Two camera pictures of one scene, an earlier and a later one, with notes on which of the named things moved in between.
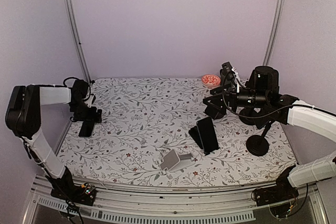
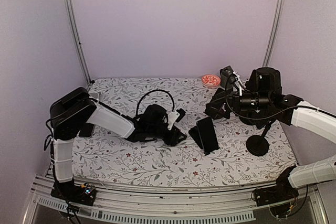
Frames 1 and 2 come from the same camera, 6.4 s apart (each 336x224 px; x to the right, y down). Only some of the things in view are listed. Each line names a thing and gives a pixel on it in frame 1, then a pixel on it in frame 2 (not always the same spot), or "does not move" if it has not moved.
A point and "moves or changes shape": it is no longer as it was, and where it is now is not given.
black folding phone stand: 194,132 does not move
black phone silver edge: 86,129 does not move
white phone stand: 171,162 moves or changes shape
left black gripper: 92,117 to 172,139
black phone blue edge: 208,134 does not move
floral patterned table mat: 157,131 does not move
